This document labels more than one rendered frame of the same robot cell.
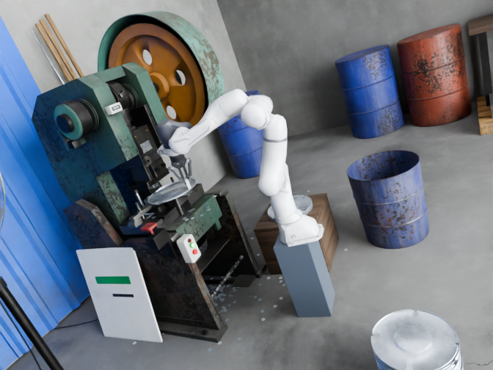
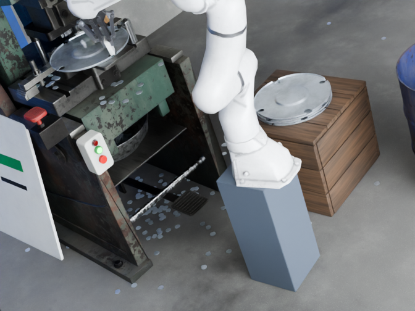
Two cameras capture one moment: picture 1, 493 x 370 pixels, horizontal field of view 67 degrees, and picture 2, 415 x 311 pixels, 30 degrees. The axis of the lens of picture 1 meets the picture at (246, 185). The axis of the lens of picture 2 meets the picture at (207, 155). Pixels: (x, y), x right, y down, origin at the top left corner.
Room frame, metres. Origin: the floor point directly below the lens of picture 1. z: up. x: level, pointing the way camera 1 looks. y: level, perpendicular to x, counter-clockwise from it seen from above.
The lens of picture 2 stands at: (-0.24, -0.70, 1.89)
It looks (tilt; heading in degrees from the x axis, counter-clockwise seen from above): 34 degrees down; 20
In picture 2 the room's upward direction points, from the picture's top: 20 degrees counter-clockwise
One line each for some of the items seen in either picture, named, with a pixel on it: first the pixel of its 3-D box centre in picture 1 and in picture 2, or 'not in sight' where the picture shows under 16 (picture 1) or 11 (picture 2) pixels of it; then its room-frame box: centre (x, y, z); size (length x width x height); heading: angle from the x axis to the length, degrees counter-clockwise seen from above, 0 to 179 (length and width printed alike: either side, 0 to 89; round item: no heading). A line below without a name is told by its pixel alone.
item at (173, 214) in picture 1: (163, 208); (79, 68); (2.09, 0.51, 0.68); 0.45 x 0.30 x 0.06; 144
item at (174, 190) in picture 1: (172, 191); (89, 48); (2.02, 0.41, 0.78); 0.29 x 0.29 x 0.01
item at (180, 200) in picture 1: (183, 200); (104, 66); (1.99, 0.37, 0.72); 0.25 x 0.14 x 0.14; 54
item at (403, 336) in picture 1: (412, 338); not in sight; (1.02, -0.37, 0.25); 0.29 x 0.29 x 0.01
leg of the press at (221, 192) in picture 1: (186, 218); (129, 74); (2.39, 0.47, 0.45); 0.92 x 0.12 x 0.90; 54
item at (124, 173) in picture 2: (185, 259); (113, 147); (2.10, 0.52, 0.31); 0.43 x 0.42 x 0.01; 144
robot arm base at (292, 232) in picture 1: (297, 222); (259, 152); (1.63, -0.17, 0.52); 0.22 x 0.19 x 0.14; 64
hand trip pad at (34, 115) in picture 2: (151, 231); (39, 121); (1.69, 0.52, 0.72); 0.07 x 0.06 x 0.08; 54
